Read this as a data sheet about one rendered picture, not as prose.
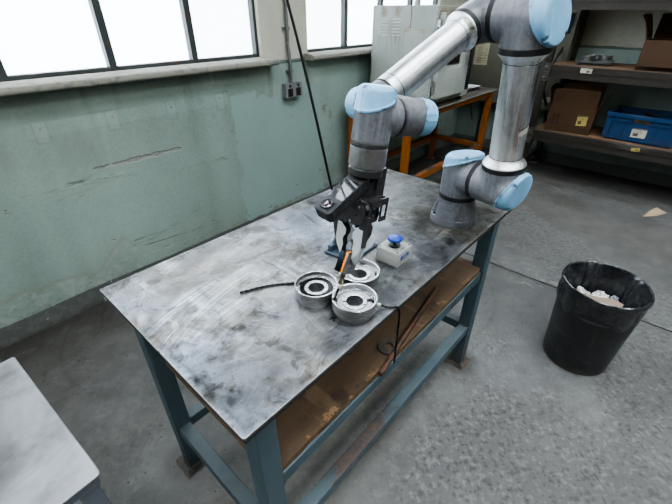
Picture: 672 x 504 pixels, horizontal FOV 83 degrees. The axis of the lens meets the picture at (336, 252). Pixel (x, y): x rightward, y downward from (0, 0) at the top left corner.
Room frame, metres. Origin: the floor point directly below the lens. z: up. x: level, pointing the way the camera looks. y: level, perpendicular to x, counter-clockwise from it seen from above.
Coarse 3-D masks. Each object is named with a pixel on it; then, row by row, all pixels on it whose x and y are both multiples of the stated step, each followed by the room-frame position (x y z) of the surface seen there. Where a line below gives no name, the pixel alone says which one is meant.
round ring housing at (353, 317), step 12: (336, 288) 0.71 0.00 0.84; (348, 288) 0.73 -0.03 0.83; (360, 288) 0.73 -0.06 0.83; (336, 300) 0.69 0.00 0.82; (348, 300) 0.69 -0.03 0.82; (360, 300) 0.69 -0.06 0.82; (336, 312) 0.65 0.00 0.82; (348, 312) 0.63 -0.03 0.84; (360, 312) 0.63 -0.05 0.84; (372, 312) 0.64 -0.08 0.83
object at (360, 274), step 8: (360, 264) 0.83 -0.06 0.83; (368, 264) 0.83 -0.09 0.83; (376, 264) 0.81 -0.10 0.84; (360, 272) 0.81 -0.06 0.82; (368, 272) 0.79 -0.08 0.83; (376, 272) 0.79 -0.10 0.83; (344, 280) 0.75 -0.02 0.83; (360, 280) 0.76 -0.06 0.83; (368, 280) 0.74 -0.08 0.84; (376, 280) 0.76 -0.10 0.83
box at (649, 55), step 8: (648, 16) 3.50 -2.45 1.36; (664, 16) 3.58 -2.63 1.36; (648, 24) 3.47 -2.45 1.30; (664, 24) 3.56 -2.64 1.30; (648, 32) 3.46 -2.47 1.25; (656, 32) 3.57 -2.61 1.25; (664, 32) 3.54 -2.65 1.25; (648, 40) 3.30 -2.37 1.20; (656, 40) 3.26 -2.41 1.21; (664, 40) 3.52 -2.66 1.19; (648, 48) 3.28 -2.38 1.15; (656, 48) 3.24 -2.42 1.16; (664, 48) 3.21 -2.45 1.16; (640, 56) 3.29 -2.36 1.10; (648, 56) 3.26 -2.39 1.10; (656, 56) 3.22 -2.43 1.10; (664, 56) 3.19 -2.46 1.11; (640, 64) 3.27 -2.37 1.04; (648, 64) 3.24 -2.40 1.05; (656, 64) 3.20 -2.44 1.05; (664, 64) 3.17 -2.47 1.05
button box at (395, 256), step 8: (384, 248) 0.88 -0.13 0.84; (392, 248) 0.88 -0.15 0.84; (400, 248) 0.88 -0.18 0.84; (408, 248) 0.89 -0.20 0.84; (376, 256) 0.90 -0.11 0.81; (384, 256) 0.88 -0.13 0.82; (392, 256) 0.86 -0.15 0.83; (400, 256) 0.86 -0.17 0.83; (408, 256) 0.89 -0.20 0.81; (392, 264) 0.86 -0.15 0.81; (400, 264) 0.86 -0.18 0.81
